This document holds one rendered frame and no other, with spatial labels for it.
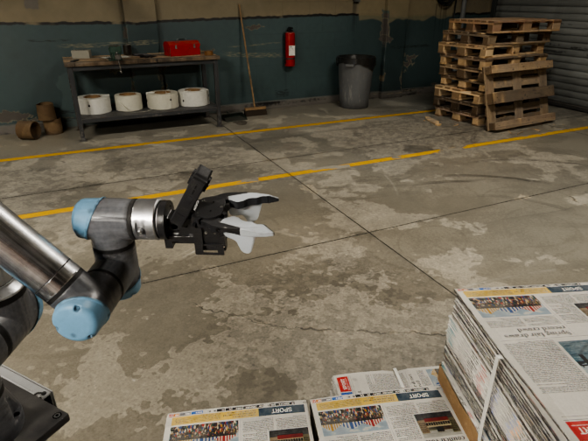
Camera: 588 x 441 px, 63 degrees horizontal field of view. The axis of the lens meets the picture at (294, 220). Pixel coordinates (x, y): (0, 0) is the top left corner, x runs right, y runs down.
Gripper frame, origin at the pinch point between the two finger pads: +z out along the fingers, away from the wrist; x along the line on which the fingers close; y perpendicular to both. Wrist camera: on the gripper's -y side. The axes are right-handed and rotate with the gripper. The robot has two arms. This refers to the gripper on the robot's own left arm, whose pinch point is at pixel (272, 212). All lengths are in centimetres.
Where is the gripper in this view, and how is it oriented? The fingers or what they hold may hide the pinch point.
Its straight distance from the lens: 84.6
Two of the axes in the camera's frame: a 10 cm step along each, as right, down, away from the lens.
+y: 0.0, 8.4, 5.4
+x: -0.4, 5.4, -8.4
